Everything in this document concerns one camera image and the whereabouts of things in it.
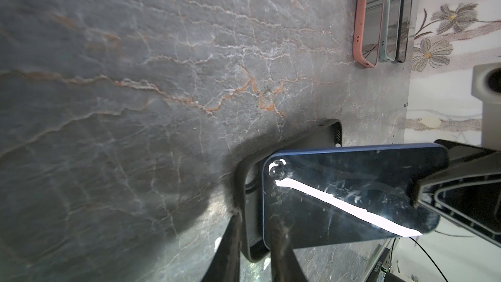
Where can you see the pink phone case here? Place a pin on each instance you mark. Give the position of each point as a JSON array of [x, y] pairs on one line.
[[367, 29]]

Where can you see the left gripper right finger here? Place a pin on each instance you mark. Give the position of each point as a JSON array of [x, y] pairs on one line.
[[284, 264]]

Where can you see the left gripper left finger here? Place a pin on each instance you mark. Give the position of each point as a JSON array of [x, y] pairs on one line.
[[225, 265]]

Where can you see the light blue phone case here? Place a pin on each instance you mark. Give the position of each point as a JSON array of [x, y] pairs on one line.
[[390, 30]]

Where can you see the blue-edged phone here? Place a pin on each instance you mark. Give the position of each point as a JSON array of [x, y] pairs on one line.
[[350, 194]]

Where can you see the black phone case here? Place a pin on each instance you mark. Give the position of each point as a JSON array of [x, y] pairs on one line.
[[404, 27], [248, 179]]

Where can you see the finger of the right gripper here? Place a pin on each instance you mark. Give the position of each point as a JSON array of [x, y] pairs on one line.
[[467, 191]]

